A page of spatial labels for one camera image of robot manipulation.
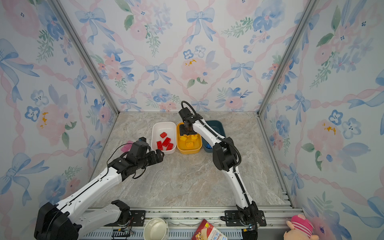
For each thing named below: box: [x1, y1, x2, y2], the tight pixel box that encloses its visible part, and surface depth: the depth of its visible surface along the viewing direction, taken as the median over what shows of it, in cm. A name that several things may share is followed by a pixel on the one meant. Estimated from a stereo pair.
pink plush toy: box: [283, 214, 319, 240], surface depth 68 cm
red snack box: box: [191, 219, 229, 240], surface depth 69 cm
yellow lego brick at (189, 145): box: [185, 141, 194, 149], surface depth 102 cm
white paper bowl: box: [143, 217, 170, 240], surface depth 72 cm
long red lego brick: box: [156, 140, 164, 151], surface depth 102 cm
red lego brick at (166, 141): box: [162, 137, 172, 147], surface depth 103 cm
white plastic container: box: [150, 121, 177, 155], surface depth 106 cm
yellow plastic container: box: [176, 122, 203, 155], surface depth 102 cm
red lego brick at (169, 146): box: [166, 143, 174, 151], surface depth 102 cm
